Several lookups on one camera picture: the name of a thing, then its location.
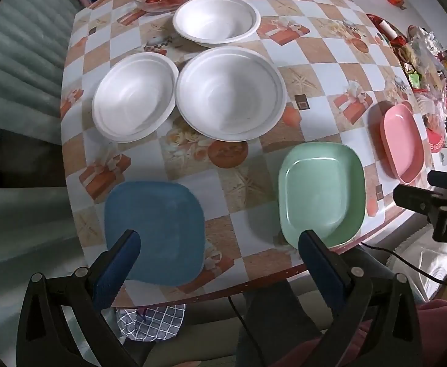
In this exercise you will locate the white lace cushion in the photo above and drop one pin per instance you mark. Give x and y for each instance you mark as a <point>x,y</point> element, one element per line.
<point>422,252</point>

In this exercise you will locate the grey-green ribbed sofa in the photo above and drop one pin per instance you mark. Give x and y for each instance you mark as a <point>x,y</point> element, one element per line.
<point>24,53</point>

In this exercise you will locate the red tray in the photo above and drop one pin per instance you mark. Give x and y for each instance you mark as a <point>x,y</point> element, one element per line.
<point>386,28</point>

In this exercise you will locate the small red object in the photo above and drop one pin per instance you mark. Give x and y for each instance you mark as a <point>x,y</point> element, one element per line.
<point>396,0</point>

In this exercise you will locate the person's leg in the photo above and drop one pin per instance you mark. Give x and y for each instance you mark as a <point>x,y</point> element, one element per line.
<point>281,325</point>

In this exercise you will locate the green square plate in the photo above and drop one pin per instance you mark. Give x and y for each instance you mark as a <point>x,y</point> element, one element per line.
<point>315,195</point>

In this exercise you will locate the pink square plate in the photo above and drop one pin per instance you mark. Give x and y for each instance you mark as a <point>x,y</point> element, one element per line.
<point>401,141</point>

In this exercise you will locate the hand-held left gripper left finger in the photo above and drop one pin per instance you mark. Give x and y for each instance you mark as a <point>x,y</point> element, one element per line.
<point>118,263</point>

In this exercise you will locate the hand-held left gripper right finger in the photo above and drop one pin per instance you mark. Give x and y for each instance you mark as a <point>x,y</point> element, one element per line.
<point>323,262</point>

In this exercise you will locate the large white foam bowl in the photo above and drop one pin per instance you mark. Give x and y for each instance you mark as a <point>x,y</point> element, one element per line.
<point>229,91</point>

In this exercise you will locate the blue square plate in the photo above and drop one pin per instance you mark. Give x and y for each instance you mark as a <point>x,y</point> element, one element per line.
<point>158,225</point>

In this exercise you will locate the person's right forearm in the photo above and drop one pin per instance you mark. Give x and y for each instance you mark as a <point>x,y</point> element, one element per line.
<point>445,325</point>

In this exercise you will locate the pile of plastic-wrapped packets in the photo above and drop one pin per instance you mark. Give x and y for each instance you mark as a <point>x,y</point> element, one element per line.
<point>430,68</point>

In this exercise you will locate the blue checked cloth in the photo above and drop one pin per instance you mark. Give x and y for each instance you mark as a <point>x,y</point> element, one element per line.
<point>151,321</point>

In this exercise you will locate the checkered printed tablecloth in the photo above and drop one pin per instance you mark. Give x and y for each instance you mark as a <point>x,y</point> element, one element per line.
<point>323,65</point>

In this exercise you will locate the small white foam bowl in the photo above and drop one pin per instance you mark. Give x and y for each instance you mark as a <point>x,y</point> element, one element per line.
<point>131,95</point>

